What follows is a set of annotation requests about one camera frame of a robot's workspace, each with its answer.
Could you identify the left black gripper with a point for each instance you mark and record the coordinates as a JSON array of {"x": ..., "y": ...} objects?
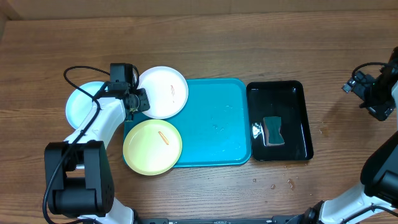
[{"x": 144, "y": 104}]

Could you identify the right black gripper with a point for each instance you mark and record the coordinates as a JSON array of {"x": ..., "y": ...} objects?
[{"x": 379, "y": 112}]

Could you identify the white round plate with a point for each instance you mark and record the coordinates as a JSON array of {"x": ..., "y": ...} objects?
[{"x": 166, "y": 89}]

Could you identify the light blue round plate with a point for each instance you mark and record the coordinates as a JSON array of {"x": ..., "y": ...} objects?
[{"x": 79, "y": 104}]

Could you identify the green dish sponge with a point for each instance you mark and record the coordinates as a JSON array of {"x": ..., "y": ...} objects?
[{"x": 272, "y": 133}]

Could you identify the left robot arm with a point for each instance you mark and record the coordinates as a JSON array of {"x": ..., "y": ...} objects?
[{"x": 79, "y": 183}]

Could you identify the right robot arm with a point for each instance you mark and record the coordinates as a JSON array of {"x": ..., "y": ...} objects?
[{"x": 376, "y": 191}]

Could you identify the teal plastic serving tray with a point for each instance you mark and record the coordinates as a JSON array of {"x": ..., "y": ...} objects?
[{"x": 214, "y": 124}]

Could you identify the black rectangular water tray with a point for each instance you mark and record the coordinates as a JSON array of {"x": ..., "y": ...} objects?
[{"x": 284, "y": 99}]

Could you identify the yellow round plate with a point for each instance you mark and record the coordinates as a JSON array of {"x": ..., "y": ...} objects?
[{"x": 152, "y": 147}]

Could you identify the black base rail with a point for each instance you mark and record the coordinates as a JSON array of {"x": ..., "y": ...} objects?
[{"x": 279, "y": 219}]

